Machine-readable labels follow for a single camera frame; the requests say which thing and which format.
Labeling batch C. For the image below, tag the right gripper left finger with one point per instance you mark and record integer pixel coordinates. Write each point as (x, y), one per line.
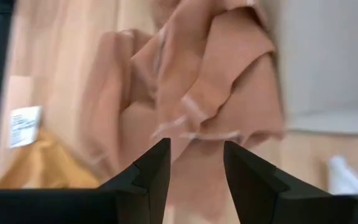
(148, 193)

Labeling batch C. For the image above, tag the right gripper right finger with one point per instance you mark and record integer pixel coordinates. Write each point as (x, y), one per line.
(259, 199)

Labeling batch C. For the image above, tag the pink striped towel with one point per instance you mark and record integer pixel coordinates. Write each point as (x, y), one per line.
(235, 77)

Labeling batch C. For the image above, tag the beige fabric storage box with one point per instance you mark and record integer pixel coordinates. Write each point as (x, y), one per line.
(328, 62)

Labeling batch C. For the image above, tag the yellow towel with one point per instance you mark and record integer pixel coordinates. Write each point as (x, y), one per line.
(48, 168)

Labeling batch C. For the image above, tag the white printed label card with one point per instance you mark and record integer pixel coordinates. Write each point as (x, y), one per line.
(25, 126)

